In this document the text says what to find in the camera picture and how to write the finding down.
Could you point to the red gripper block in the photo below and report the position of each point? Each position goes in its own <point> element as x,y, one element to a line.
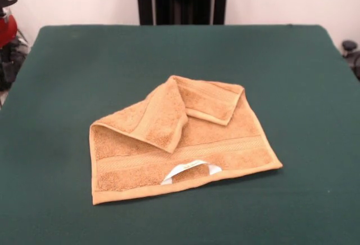
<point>7,31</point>

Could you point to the tan terry towel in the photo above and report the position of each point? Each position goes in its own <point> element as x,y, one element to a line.
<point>182,143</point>

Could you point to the dark wheeled stand base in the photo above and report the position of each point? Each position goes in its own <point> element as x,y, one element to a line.
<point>350,46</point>

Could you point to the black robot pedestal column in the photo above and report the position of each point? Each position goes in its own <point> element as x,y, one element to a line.
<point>182,0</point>

